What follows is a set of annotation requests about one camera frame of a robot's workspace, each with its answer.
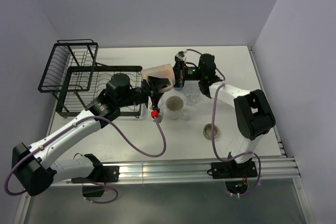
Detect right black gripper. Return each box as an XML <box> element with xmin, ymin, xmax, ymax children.
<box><xmin>165</xmin><ymin>59</ymin><xmax>204</xmax><ymax>88</ymax></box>

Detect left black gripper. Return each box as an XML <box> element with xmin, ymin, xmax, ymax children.
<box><xmin>117</xmin><ymin>76</ymin><xmax>168</xmax><ymax>110</ymax></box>

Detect pink glazed mug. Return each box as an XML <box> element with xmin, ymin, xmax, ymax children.
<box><xmin>141</xmin><ymin>64</ymin><xmax>175</xmax><ymax>89</ymax></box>

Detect white ceramic mug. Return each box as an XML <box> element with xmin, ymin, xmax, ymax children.
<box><xmin>165</xmin><ymin>96</ymin><xmax>187</xmax><ymax>120</ymax></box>

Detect blue plastic cup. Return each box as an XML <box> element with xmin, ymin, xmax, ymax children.
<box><xmin>173</xmin><ymin>87</ymin><xmax>183</xmax><ymax>92</ymax></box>

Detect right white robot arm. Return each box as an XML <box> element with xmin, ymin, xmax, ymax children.
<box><xmin>173</xmin><ymin>51</ymin><xmax>276</xmax><ymax>177</ymax></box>

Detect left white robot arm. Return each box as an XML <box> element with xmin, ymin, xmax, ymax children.
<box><xmin>10</xmin><ymin>73</ymin><xmax>173</xmax><ymax>196</ymax></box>

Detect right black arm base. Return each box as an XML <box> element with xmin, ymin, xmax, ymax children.
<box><xmin>207</xmin><ymin>159</ymin><xmax>258</xmax><ymax>194</ymax></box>

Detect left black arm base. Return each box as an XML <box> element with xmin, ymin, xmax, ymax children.
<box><xmin>71</xmin><ymin>165</ymin><xmax>120</xmax><ymax>204</ymax></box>

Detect large clear glass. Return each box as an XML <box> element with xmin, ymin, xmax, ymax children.
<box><xmin>183</xmin><ymin>85</ymin><xmax>200</xmax><ymax>106</ymax></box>

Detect small speckled stone cup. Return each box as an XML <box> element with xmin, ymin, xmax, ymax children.
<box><xmin>203</xmin><ymin>123</ymin><xmax>219</xmax><ymax>140</ymax></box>

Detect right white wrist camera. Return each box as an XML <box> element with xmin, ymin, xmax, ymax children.
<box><xmin>175</xmin><ymin>50</ymin><xmax>187</xmax><ymax>61</ymax></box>

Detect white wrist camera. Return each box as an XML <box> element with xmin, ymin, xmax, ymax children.
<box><xmin>175</xmin><ymin>50</ymin><xmax>187</xmax><ymax>61</ymax></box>
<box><xmin>148</xmin><ymin>98</ymin><xmax>164</xmax><ymax>123</ymax></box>

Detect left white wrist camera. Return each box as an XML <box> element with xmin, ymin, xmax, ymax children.
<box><xmin>148</xmin><ymin>98</ymin><xmax>164</xmax><ymax>123</ymax></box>

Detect black wire dish rack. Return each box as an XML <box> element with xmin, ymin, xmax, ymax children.
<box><xmin>38</xmin><ymin>39</ymin><xmax>142</xmax><ymax>118</ymax></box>

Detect aluminium mounting rail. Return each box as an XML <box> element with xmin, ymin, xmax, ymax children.
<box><xmin>103</xmin><ymin>156</ymin><xmax>301</xmax><ymax>185</ymax></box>

